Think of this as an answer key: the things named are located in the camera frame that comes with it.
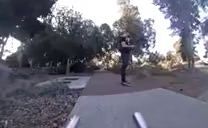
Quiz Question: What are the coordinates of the reddish dirt ground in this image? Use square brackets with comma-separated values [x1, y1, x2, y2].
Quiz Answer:
[79, 67, 208, 100]

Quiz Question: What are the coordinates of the person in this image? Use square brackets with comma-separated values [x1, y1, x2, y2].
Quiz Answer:
[117, 31, 137, 88]

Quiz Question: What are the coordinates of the flat concrete slab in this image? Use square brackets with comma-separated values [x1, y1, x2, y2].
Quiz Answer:
[34, 75, 92, 91]

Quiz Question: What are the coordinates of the pale grey concrete path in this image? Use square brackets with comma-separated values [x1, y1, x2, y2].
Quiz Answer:
[66, 87, 208, 128]

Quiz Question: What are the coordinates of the tall tree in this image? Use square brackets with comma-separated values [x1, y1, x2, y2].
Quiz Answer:
[153, 0, 208, 70]
[111, 0, 157, 68]

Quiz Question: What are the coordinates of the group of dark trees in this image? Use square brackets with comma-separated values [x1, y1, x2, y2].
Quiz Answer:
[0, 0, 107, 76]

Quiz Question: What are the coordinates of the robot's own part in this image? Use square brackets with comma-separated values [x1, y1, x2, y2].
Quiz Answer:
[65, 114, 81, 128]
[132, 111, 149, 128]

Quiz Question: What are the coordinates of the mulch covered ground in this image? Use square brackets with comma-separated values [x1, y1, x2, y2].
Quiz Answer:
[0, 62, 84, 128]

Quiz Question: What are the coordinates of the pale vehicle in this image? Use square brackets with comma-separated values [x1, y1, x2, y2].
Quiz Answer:
[200, 57, 208, 66]

